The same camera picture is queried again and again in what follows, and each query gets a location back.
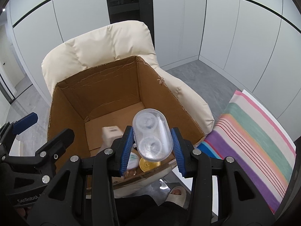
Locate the person's left hand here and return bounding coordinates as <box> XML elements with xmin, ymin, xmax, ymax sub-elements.
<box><xmin>15</xmin><ymin>206</ymin><xmax>32</xmax><ymax>220</ymax></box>

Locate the white slipper foot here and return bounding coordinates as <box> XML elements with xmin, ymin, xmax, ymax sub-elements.
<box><xmin>165</xmin><ymin>186</ymin><xmax>190</xmax><ymax>210</ymax></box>

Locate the white barcode box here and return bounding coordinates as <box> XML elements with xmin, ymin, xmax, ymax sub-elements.
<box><xmin>98</xmin><ymin>126</ymin><xmax>123</xmax><ymax>152</ymax></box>

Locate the yellow lid brown jar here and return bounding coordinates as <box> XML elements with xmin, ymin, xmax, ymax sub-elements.
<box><xmin>139</xmin><ymin>158</ymin><xmax>161</xmax><ymax>173</ymax></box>

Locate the striped colourful blanket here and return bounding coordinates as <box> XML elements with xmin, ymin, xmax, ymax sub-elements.
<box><xmin>198</xmin><ymin>91</ymin><xmax>296</xmax><ymax>213</ymax></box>

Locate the brown cardboard box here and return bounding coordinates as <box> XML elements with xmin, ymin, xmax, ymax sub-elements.
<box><xmin>47</xmin><ymin>56</ymin><xmax>204</xmax><ymax>169</ymax></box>

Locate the cream padded armchair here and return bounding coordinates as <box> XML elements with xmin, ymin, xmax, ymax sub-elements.
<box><xmin>41</xmin><ymin>21</ymin><xmax>214</xmax><ymax>136</ymax></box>

